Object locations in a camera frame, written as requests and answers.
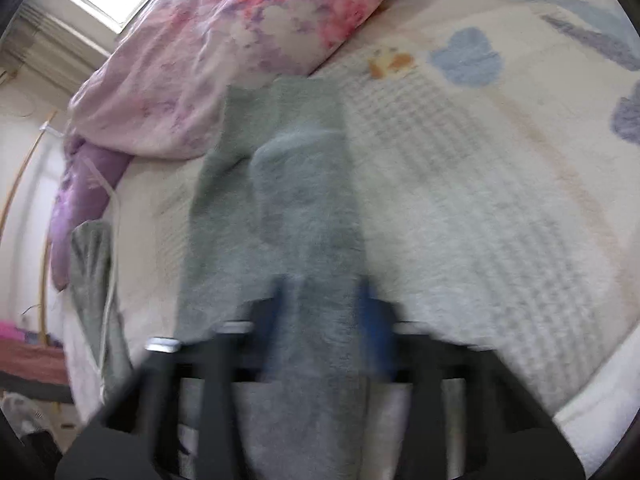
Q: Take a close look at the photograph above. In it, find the curved wooden bed rail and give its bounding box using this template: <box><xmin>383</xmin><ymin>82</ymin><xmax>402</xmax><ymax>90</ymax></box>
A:
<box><xmin>0</xmin><ymin>109</ymin><xmax>57</xmax><ymax>347</ymax></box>

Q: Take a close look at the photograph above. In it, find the pink object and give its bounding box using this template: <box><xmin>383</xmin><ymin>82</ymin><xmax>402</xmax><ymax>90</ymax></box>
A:
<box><xmin>0</xmin><ymin>320</ymin><xmax>28</xmax><ymax>346</ymax></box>

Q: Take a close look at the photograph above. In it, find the pink floral quilt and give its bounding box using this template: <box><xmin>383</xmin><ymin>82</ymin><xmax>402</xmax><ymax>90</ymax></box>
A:
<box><xmin>67</xmin><ymin>0</ymin><xmax>436</xmax><ymax>160</ymax></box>

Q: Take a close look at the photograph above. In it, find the purple pillow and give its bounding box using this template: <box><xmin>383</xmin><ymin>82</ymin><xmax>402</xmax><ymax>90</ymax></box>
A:
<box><xmin>49</xmin><ymin>130</ymin><xmax>135</xmax><ymax>292</ymax></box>

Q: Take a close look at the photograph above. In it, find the bed with pale sheet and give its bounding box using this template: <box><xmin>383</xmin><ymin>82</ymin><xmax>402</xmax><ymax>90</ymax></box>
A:
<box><xmin>61</xmin><ymin>0</ymin><xmax>640</xmax><ymax>463</ymax></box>

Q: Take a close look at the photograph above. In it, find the grey fleece garment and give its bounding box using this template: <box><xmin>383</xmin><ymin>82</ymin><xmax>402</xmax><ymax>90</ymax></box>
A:
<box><xmin>175</xmin><ymin>76</ymin><xmax>412</xmax><ymax>480</ymax></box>

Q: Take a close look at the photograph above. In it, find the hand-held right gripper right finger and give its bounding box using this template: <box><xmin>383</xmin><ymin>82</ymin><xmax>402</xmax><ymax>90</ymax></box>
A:
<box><xmin>352</xmin><ymin>280</ymin><xmax>557</xmax><ymax>480</ymax></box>

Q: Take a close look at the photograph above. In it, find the reddish brown furniture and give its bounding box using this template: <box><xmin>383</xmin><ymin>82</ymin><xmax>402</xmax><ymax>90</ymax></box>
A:
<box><xmin>0</xmin><ymin>340</ymin><xmax>71</xmax><ymax>387</ymax></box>

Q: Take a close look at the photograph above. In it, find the grey-green cloth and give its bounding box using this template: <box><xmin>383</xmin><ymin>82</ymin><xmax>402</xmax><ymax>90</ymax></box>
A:
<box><xmin>69</xmin><ymin>220</ymin><xmax>134</xmax><ymax>402</ymax></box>

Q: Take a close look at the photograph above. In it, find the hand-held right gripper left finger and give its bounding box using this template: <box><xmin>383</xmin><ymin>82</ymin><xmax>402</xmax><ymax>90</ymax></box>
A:
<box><xmin>95</xmin><ymin>275</ymin><xmax>292</xmax><ymax>480</ymax></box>

